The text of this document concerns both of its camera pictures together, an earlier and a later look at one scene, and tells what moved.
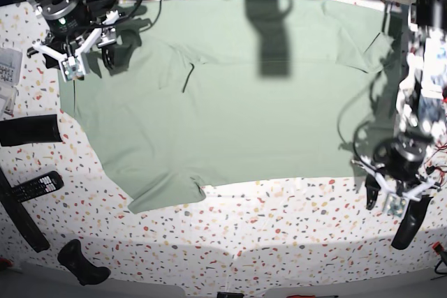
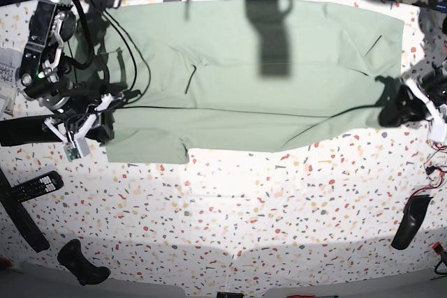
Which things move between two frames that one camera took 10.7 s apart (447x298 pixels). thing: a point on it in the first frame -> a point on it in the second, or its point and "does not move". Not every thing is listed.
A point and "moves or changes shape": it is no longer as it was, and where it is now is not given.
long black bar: x=19 y=214 does not move
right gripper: x=399 y=158 -> x=401 y=105
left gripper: x=66 y=23 -> x=81 y=104
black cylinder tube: x=42 y=128 does not move
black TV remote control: x=38 y=185 does not move
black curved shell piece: x=415 y=213 does not move
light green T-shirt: x=218 y=86 moves or changes shape
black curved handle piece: x=72 y=258 does not move
